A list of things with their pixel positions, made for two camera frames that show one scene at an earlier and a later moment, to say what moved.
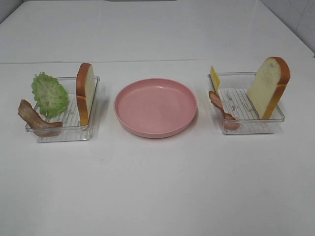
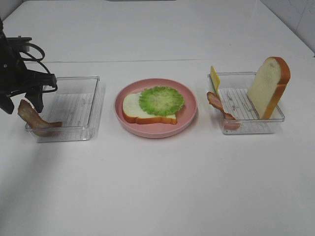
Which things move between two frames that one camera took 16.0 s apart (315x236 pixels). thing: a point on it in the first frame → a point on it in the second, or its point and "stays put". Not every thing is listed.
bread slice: [85, 88] → [133, 112]
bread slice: [268, 85] stays put
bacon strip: [40, 127] stays put
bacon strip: [230, 122] stays put
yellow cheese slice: [215, 79] stays put
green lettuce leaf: [52, 98] → [161, 101]
